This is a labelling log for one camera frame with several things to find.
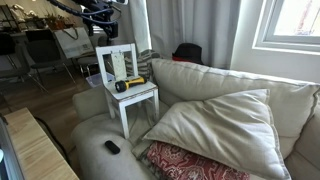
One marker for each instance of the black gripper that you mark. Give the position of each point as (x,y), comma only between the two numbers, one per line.
(98,6)

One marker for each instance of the yellow and black flashlight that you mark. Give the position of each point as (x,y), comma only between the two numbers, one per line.
(133,82)

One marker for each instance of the dried plant arrangement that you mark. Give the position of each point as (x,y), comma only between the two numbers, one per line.
(56,21)

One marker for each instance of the clear plastic container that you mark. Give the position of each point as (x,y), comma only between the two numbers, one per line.
(95,80)

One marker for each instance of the striped grey cloth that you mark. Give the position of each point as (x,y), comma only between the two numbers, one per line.
(145,65)

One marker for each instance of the black chair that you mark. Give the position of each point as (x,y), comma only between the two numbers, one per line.
(6,45)
(43,50)

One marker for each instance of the small white wooden chair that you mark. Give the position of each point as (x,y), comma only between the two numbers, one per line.
(133,93)

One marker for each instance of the black hat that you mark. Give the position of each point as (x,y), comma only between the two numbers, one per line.
(188,51)

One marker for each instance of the grey curtain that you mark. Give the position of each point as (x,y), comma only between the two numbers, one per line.
(200,23)

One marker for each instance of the beige fabric sofa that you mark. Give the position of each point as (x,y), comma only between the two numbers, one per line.
(200,86)

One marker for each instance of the black remote control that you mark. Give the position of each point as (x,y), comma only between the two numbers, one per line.
(112,147)

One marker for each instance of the light wooden table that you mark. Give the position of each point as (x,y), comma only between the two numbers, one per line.
(33,150)

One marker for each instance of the red patterned pillow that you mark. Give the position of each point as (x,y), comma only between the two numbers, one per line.
(186,165)

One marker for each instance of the beige satin pillow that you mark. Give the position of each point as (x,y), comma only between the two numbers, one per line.
(226,130)

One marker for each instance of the grey screen frame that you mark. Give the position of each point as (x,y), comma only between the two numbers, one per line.
(5,160)

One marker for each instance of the white window frame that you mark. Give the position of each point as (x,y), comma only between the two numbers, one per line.
(266,33)

